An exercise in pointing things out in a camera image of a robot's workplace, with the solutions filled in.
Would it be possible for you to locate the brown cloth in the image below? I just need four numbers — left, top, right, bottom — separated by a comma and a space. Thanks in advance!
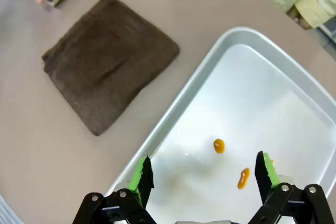
41, 0, 181, 137

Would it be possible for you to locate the long orange sauce blob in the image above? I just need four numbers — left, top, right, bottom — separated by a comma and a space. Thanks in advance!
237, 167, 251, 190

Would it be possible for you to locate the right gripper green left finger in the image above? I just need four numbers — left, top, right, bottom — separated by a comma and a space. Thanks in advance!
72, 154, 158, 224

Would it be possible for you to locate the oval orange sauce blob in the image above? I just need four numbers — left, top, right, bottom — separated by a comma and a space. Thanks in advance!
213, 138, 226, 155

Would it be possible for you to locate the person's left forearm yellow sleeve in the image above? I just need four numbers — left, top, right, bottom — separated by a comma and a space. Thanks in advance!
287, 0, 336, 28

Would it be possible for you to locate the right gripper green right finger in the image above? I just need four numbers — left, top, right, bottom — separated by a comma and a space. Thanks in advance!
246, 151, 336, 224

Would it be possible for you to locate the silver metal tray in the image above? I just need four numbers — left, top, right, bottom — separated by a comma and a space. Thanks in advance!
104, 26, 336, 224

